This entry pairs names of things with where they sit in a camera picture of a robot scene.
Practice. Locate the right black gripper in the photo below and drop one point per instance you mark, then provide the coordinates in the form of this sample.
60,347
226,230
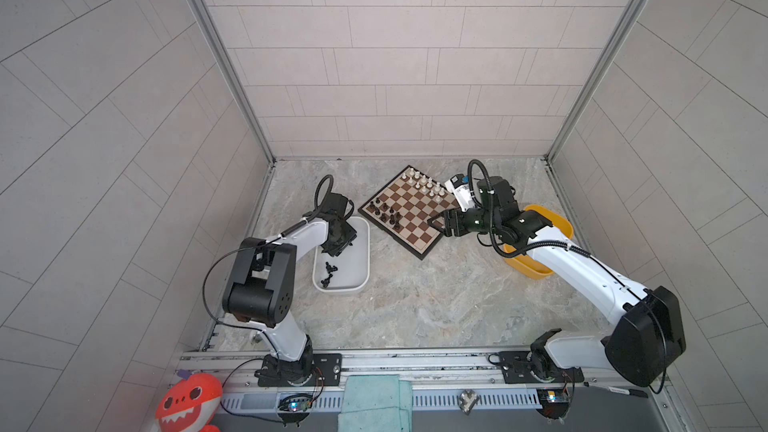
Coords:
447,217

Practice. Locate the red shark plush toy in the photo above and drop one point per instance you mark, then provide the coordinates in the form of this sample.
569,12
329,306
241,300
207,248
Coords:
190,405

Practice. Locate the white plastic tray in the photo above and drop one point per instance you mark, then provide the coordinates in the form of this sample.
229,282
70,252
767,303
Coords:
349,272

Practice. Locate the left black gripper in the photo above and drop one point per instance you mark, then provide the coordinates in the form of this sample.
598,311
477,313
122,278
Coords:
349,233

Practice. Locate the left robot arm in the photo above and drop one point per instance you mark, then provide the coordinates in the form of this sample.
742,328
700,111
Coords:
259,292

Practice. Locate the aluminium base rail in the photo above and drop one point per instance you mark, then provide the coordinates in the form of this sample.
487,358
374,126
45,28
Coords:
452,366

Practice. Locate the folding chess board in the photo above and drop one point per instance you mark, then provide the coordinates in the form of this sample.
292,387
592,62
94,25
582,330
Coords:
409,209

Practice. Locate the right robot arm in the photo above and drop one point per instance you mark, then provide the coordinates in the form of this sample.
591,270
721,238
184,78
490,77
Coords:
648,334

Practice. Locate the green cloth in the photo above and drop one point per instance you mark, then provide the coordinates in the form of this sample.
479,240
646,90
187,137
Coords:
376,403

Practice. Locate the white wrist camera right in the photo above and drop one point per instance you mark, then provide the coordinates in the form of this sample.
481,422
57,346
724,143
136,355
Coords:
459,187

